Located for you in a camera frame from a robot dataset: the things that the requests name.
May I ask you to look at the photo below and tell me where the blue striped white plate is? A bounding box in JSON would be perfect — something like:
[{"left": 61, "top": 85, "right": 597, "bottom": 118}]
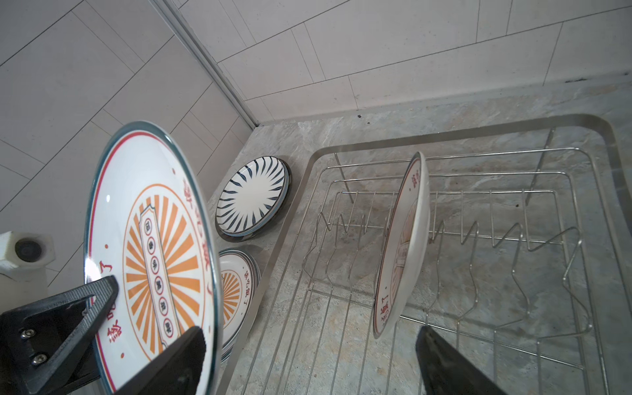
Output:
[{"left": 215, "top": 155, "right": 291, "bottom": 239}]

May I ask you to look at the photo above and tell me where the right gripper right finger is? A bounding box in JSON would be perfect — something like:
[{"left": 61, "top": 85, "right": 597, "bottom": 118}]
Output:
[{"left": 416, "top": 325, "right": 505, "bottom": 394}]

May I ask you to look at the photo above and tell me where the metal wire dish rack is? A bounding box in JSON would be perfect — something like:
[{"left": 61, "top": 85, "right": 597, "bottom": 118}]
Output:
[{"left": 219, "top": 115, "right": 631, "bottom": 394}]

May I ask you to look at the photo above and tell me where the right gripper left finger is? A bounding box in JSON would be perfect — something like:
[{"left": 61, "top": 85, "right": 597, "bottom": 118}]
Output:
[{"left": 115, "top": 326, "right": 207, "bottom": 394}]

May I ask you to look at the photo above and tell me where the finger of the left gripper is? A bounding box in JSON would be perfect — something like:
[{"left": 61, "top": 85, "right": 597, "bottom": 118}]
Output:
[{"left": 1, "top": 276, "right": 119, "bottom": 394}]

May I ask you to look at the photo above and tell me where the red patterned plate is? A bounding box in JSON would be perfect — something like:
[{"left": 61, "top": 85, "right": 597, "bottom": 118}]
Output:
[
  {"left": 372, "top": 151, "right": 431, "bottom": 338},
  {"left": 219, "top": 249, "right": 261, "bottom": 360}
]

